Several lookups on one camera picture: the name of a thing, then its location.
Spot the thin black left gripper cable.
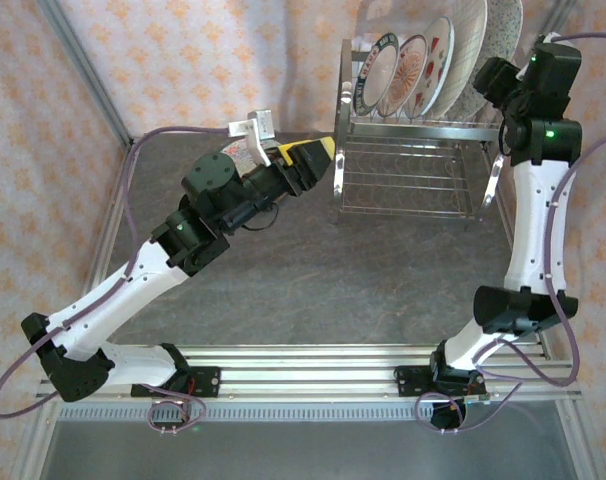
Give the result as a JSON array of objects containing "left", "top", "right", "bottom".
[{"left": 242, "top": 199, "right": 280, "bottom": 233}]

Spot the aluminium table side rail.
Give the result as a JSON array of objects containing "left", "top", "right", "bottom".
[
  {"left": 77, "top": 137, "right": 143, "bottom": 306},
  {"left": 495, "top": 209, "right": 554, "bottom": 361}
]

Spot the large colourful floral plate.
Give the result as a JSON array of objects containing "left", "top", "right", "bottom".
[{"left": 221, "top": 139, "right": 284, "bottom": 179}]

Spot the purple cable loop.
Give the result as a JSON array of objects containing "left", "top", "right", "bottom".
[
  {"left": 146, "top": 384, "right": 208, "bottom": 436},
  {"left": 414, "top": 382, "right": 525, "bottom": 434}
]

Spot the red flower print plate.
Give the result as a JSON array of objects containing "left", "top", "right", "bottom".
[{"left": 405, "top": 15, "right": 457, "bottom": 120}]

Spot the grey slotted cable duct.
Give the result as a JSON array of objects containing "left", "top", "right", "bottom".
[{"left": 57, "top": 403, "right": 434, "bottom": 424}]

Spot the large blue speckled plate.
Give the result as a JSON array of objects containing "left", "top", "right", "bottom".
[{"left": 452, "top": 0, "right": 524, "bottom": 121}]

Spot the large grid line plate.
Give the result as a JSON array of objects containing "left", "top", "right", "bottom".
[{"left": 427, "top": 0, "right": 489, "bottom": 120}]

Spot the steel wire dish rack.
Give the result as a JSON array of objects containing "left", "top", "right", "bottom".
[{"left": 332, "top": 37, "right": 529, "bottom": 222}]

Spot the thin black right gripper cable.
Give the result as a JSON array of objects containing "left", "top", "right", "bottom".
[{"left": 496, "top": 94, "right": 520, "bottom": 157}]

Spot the orange sunburst plate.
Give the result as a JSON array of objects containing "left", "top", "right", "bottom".
[{"left": 375, "top": 33, "right": 429, "bottom": 119}]

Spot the green rimmed white plate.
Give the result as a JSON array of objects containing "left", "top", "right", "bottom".
[{"left": 352, "top": 32, "right": 400, "bottom": 117}]

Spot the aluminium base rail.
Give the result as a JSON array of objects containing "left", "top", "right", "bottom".
[{"left": 35, "top": 342, "right": 584, "bottom": 404}]

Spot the aluminium frame post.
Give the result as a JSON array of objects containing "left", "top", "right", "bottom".
[
  {"left": 36, "top": 0, "right": 134, "bottom": 149},
  {"left": 547, "top": 0, "right": 580, "bottom": 36}
]

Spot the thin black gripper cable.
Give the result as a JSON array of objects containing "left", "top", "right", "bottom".
[
  {"left": 242, "top": 199, "right": 280, "bottom": 233},
  {"left": 496, "top": 94, "right": 520, "bottom": 157}
]

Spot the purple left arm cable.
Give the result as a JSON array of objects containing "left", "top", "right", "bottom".
[{"left": 0, "top": 125, "right": 234, "bottom": 420}]

